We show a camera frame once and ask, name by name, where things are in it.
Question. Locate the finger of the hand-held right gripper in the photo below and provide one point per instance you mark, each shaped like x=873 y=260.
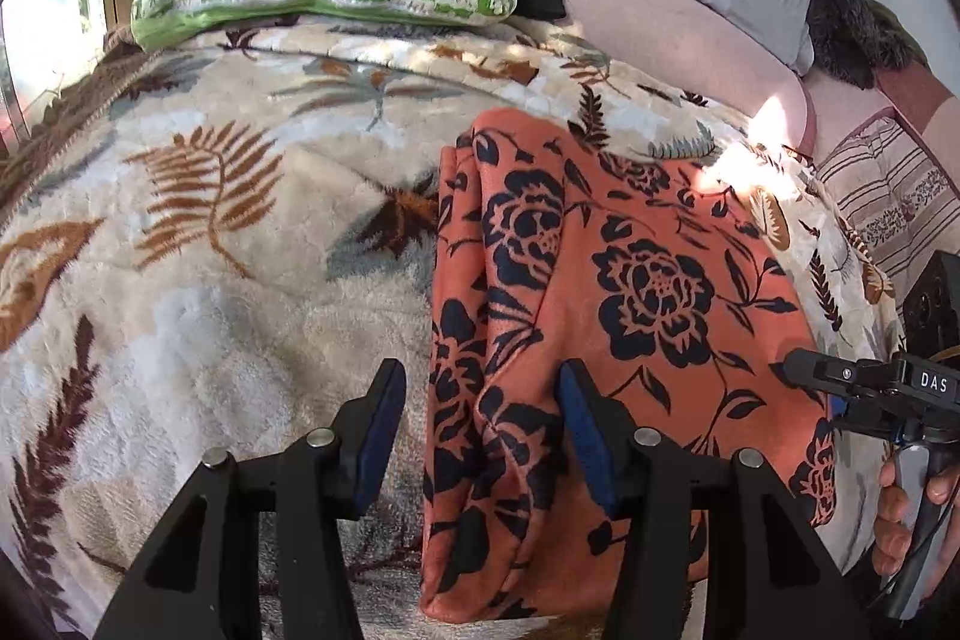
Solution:
x=832 y=374
x=862 y=416

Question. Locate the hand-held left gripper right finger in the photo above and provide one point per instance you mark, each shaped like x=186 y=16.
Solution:
x=589 y=445

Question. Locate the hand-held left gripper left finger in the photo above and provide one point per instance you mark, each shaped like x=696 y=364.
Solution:
x=379 y=445

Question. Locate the orange floral shirt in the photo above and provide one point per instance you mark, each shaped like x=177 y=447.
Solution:
x=637 y=310

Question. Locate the person's right hand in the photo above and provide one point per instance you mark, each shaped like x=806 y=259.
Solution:
x=887 y=520

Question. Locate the striped floral quilt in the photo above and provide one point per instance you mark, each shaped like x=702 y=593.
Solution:
x=892 y=197

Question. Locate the leaf print fleece blanket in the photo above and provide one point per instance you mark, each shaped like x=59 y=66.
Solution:
x=225 y=310

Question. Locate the pink blanket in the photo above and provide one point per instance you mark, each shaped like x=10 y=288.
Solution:
x=915 y=93

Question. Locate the olive cloth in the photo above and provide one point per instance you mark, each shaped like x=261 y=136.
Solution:
x=911 y=36

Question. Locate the dark furry cushion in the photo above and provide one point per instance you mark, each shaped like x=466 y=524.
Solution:
x=847 y=36

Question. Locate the pink bolster cushion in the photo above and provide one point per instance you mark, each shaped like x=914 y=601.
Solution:
x=660 y=33

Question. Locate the stained glass door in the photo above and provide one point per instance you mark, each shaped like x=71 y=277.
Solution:
x=45 y=10

